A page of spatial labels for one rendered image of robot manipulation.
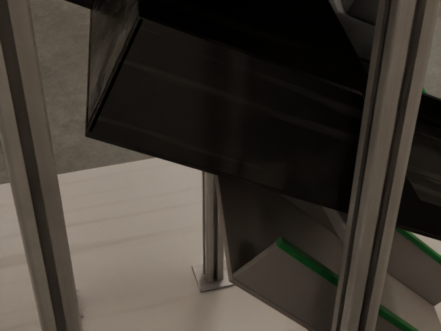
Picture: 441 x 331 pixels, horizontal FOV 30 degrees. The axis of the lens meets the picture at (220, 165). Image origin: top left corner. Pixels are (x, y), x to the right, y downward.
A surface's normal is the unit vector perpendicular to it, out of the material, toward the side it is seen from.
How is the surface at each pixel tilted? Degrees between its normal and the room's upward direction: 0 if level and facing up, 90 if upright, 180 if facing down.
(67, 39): 0
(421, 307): 45
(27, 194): 90
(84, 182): 0
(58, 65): 1
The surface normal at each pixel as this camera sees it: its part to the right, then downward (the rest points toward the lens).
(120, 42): -0.90, -0.27
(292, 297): 0.10, 0.65
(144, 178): 0.00, -0.76
